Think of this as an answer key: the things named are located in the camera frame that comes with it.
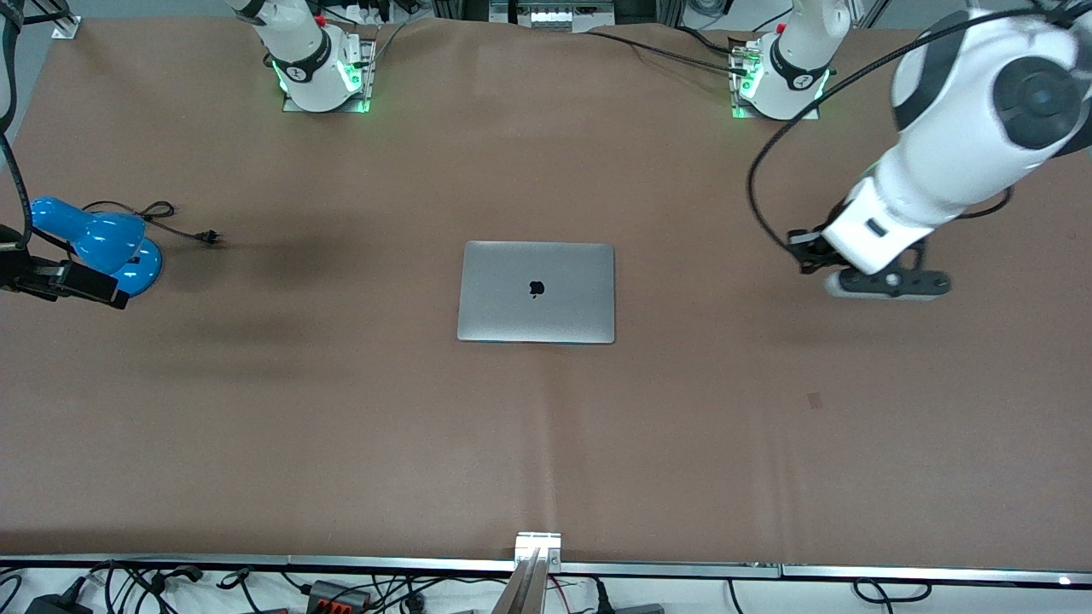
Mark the silver grey laptop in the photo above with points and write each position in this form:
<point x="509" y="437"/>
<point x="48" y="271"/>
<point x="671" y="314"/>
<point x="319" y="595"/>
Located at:
<point x="536" y="290"/>

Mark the aluminium table edge rail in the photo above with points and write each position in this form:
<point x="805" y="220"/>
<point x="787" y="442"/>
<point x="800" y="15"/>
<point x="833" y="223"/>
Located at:
<point x="256" y="563"/>

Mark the grey control box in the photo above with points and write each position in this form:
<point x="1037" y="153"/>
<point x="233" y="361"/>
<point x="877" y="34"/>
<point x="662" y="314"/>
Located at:
<point x="550" y="17"/>

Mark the aluminium camera mount profile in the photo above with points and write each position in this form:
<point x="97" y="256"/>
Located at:
<point x="529" y="580"/>

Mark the black power adapter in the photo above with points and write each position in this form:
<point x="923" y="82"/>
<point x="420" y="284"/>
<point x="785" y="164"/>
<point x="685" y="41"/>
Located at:
<point x="55" y="604"/>

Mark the aluminium corner bracket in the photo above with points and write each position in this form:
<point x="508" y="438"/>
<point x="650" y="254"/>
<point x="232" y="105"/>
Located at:
<point x="66" y="29"/>

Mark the black orange connector box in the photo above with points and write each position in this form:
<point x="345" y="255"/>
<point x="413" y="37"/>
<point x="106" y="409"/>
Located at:
<point x="337" y="593"/>

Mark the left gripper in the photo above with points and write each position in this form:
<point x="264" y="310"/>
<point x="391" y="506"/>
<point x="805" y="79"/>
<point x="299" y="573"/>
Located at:
<point x="813" y="249"/>

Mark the brown table mat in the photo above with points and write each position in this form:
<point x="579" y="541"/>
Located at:
<point x="256" y="426"/>

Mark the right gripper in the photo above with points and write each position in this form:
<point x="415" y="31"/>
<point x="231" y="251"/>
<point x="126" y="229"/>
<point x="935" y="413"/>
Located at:
<point x="44" y="276"/>

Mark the flat black adapter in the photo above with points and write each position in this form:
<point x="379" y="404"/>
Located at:
<point x="636" y="609"/>

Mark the blue desk lamp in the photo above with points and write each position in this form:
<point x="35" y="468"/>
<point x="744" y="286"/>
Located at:
<point x="94" y="230"/>

